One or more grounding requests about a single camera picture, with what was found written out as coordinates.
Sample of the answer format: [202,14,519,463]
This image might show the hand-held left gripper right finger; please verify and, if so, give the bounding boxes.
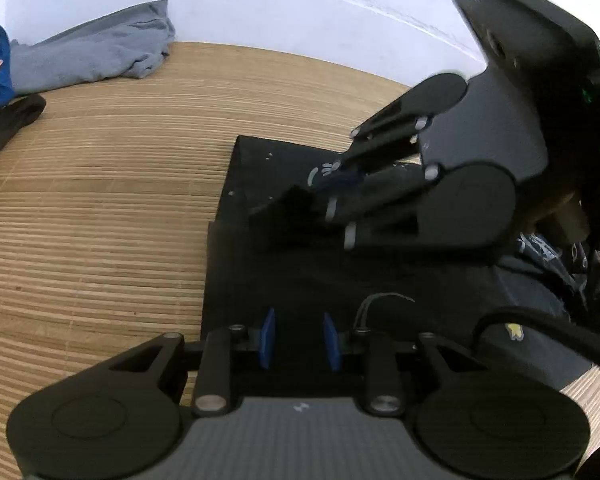
[321,311,487,417]

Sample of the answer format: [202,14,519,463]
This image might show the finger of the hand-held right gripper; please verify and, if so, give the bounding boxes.
[249,162,442,252]
[330,91,433,176]

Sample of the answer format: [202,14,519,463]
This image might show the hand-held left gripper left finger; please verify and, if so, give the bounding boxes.
[109,307,278,417]

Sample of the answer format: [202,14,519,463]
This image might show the black printed t-shirt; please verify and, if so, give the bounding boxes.
[200,135,600,401]

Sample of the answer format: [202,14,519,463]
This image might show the person's right hand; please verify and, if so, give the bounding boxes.
[517,175,592,242]

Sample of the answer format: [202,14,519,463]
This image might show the large grey garment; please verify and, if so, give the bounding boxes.
[9,0,176,96]

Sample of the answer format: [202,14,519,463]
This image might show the black garment with pink trim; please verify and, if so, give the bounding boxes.
[0,93,47,161]

